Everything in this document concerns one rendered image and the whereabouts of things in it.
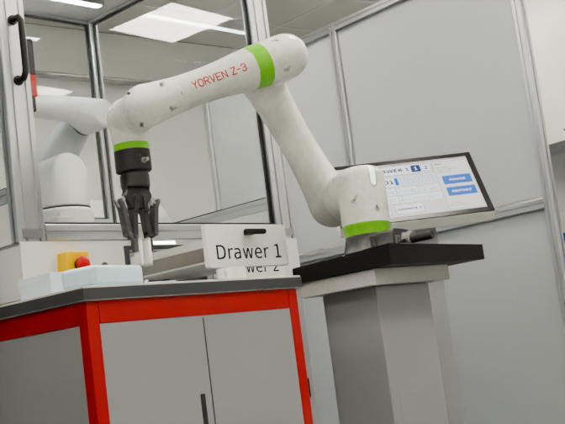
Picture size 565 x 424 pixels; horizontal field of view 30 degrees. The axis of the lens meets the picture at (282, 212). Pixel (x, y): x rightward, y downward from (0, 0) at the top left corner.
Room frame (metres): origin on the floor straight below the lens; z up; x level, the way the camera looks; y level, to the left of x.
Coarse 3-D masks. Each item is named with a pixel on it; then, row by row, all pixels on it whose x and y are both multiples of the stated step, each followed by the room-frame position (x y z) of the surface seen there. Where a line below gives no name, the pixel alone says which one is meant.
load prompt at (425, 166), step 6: (426, 162) 3.61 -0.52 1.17; (384, 168) 3.59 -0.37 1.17; (390, 168) 3.59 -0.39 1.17; (396, 168) 3.59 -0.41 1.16; (402, 168) 3.59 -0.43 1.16; (408, 168) 3.59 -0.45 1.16; (414, 168) 3.59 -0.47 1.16; (420, 168) 3.59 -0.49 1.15; (426, 168) 3.59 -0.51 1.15; (432, 168) 3.59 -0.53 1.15; (384, 174) 3.57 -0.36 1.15; (390, 174) 3.57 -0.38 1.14; (396, 174) 3.57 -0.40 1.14; (402, 174) 3.57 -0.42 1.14
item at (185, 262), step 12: (156, 252) 2.80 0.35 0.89; (168, 252) 2.77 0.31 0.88; (180, 252) 2.74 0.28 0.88; (192, 252) 2.70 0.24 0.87; (132, 264) 2.88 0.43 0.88; (156, 264) 2.80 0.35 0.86; (168, 264) 2.77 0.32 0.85; (180, 264) 2.74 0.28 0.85; (192, 264) 2.71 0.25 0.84; (204, 264) 2.69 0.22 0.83; (144, 276) 2.85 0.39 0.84; (156, 276) 2.85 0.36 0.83; (168, 276) 2.90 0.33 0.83; (180, 276) 2.94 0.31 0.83; (192, 276) 2.99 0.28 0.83; (204, 276) 3.05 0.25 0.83
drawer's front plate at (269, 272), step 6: (246, 270) 3.17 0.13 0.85; (264, 270) 3.23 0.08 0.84; (270, 270) 3.25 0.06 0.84; (282, 270) 3.29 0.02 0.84; (216, 276) 3.09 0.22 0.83; (246, 276) 3.17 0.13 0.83; (252, 276) 3.19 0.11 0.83; (258, 276) 3.21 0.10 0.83; (264, 276) 3.23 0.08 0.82; (270, 276) 3.24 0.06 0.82
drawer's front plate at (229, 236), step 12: (204, 228) 2.64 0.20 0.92; (216, 228) 2.66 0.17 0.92; (228, 228) 2.69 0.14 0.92; (240, 228) 2.73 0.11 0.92; (252, 228) 2.76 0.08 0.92; (264, 228) 2.79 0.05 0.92; (276, 228) 2.82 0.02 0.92; (204, 240) 2.64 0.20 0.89; (216, 240) 2.66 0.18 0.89; (228, 240) 2.69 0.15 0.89; (240, 240) 2.72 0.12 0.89; (252, 240) 2.75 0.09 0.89; (264, 240) 2.78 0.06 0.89; (276, 240) 2.82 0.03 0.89; (204, 252) 2.64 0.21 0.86; (216, 252) 2.66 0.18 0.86; (228, 252) 2.69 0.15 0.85; (252, 252) 2.75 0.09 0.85; (276, 252) 2.81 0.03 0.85; (216, 264) 2.65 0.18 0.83; (228, 264) 2.68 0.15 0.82; (240, 264) 2.71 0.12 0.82; (252, 264) 2.75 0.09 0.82; (264, 264) 2.78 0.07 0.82; (276, 264) 2.81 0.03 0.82
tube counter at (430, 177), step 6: (426, 174) 3.57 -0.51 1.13; (432, 174) 3.57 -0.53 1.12; (390, 180) 3.55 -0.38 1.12; (396, 180) 3.55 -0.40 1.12; (402, 180) 3.55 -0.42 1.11; (408, 180) 3.55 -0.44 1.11; (414, 180) 3.55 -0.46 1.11; (420, 180) 3.55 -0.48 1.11; (426, 180) 3.55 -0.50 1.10; (432, 180) 3.55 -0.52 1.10; (390, 186) 3.53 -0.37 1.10
